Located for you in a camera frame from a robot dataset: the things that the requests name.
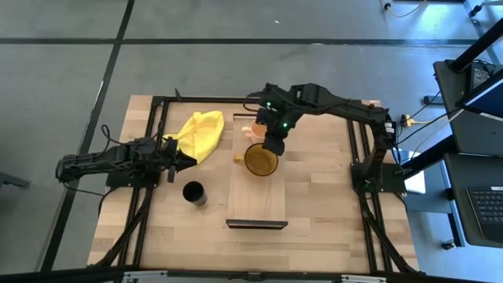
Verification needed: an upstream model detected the amber translucent mug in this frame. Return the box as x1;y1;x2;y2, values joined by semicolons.
233;142;281;178

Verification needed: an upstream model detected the yellow cloth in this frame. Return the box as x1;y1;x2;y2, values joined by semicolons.
162;110;226;166

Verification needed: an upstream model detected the black side desk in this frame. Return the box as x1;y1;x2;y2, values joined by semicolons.
433;58;503;249

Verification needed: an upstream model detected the black diagonal pole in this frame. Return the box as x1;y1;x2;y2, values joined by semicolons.
449;17;503;74

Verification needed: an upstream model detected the black laptop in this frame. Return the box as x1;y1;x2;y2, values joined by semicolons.
465;186;503;244

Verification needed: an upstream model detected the yellow floor cable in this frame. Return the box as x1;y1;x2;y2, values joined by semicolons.
378;0;428;20

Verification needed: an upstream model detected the wooden shelf board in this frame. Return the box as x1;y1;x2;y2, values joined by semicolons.
225;112;289;230

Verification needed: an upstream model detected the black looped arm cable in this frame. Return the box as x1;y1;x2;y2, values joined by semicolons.
100;123;130;153

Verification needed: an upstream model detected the dark monitor screen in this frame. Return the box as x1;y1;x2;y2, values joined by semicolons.
454;75;503;119

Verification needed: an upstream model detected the black cup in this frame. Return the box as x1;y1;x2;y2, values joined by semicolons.
182;180;208;208

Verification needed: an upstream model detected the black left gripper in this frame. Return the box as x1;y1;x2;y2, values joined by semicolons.
156;137;198;184

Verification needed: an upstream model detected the black aluminium table frame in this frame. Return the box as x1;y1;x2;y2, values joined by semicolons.
88;87;426;278

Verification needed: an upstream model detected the grey floor object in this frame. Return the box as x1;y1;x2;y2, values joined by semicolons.
0;171;31;190

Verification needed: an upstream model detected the silver metal bracket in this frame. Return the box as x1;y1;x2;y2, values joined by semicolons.
340;274;388;283
122;270;169;283

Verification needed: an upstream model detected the dark blue diagonal bar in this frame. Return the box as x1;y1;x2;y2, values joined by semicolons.
400;135;459;178

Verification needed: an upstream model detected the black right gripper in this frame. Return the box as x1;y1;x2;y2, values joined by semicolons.
255;105;294;156

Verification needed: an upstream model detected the white paper sheet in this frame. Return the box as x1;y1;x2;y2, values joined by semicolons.
392;149;428;196

